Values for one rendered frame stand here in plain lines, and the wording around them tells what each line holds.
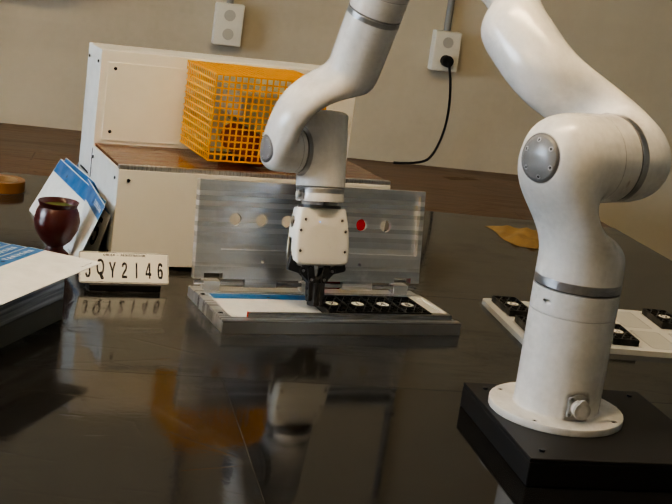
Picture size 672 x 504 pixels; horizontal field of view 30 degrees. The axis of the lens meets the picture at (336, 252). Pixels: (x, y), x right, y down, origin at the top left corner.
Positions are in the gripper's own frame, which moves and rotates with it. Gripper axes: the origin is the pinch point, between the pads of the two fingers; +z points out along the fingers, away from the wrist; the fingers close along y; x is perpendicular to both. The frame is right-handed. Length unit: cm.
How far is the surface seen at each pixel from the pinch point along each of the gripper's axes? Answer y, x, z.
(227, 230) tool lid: -12.8, 10.8, -10.1
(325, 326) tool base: -0.6, -6.9, 4.8
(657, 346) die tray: 62, -15, 7
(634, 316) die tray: 69, 3, 3
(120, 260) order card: -30.1, 17.2, -3.8
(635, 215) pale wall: 179, 151, -17
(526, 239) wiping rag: 81, 62, -9
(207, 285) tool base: -16.0, 10.6, -0.3
